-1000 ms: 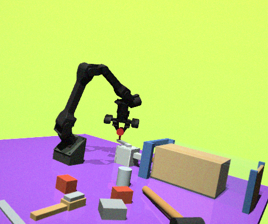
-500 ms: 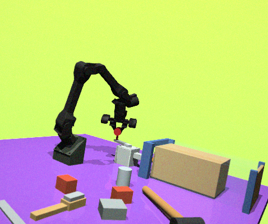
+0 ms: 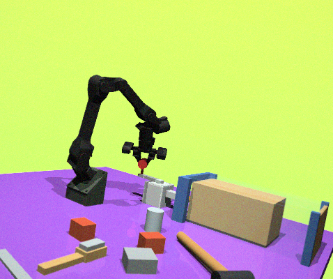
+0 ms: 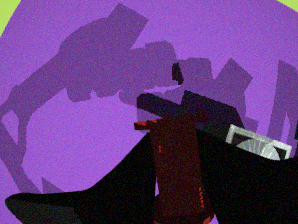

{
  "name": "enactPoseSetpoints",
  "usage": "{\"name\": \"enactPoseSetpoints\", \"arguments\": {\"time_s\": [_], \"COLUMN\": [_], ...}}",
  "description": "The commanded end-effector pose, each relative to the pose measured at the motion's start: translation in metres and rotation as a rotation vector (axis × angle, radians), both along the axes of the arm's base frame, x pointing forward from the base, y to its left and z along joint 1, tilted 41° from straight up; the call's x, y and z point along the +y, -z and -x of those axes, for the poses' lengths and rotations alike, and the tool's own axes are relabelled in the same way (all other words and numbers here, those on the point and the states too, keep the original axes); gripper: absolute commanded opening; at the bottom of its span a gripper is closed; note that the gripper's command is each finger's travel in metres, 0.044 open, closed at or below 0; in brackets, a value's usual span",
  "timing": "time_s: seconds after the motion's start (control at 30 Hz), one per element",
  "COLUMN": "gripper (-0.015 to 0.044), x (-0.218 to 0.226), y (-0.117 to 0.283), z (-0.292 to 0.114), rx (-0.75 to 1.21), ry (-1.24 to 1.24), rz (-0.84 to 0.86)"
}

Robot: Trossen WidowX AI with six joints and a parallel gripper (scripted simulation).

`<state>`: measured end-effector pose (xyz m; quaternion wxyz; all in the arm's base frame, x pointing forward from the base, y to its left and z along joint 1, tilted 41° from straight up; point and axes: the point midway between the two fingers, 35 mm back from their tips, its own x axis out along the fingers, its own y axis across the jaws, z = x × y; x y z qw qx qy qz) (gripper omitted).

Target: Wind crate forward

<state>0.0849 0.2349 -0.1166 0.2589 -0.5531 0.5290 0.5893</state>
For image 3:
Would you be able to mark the grey cylinder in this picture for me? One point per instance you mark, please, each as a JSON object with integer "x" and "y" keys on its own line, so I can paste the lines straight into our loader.
{"x": 154, "y": 218}

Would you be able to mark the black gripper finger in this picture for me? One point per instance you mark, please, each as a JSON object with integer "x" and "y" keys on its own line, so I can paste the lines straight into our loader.
{"x": 149, "y": 159}
{"x": 138, "y": 157}

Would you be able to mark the black-headed mallet with wooden handle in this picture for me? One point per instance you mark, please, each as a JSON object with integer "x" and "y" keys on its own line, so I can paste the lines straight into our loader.
{"x": 218, "y": 271}

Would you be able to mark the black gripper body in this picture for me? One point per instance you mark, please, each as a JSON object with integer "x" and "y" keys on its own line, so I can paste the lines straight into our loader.
{"x": 145, "y": 146}

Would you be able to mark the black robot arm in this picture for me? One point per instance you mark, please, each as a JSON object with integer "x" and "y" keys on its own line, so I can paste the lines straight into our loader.
{"x": 81, "y": 149}

